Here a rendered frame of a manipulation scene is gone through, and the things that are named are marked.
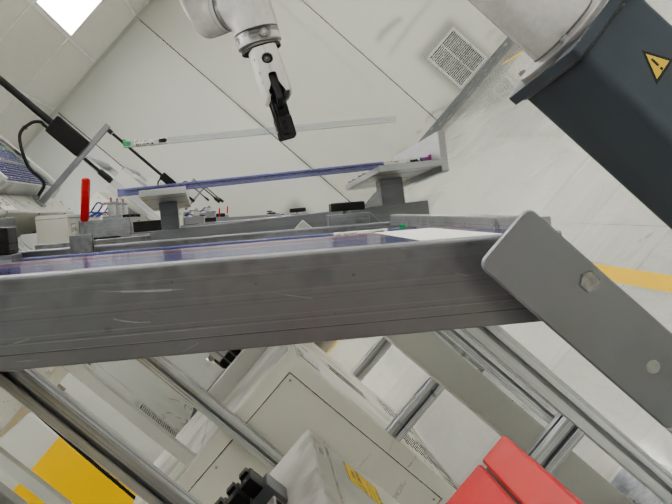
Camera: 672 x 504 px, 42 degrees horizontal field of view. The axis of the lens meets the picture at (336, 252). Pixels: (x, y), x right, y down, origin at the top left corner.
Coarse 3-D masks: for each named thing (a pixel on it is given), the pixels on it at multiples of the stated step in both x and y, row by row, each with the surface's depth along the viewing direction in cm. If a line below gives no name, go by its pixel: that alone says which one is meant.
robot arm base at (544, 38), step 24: (480, 0) 129; (504, 0) 127; (528, 0) 126; (552, 0) 126; (576, 0) 127; (600, 0) 124; (504, 24) 130; (528, 24) 128; (552, 24) 127; (576, 24) 126; (528, 48) 131; (552, 48) 128; (528, 72) 132
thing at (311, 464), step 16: (304, 432) 129; (304, 448) 122; (320, 448) 122; (288, 464) 123; (304, 464) 116; (320, 464) 112; (336, 464) 119; (288, 480) 117; (304, 480) 110; (320, 480) 104; (336, 480) 111; (352, 480) 117; (368, 480) 127; (288, 496) 111; (304, 496) 105; (320, 496) 100; (336, 496) 102; (352, 496) 108; (368, 496) 116; (384, 496) 125
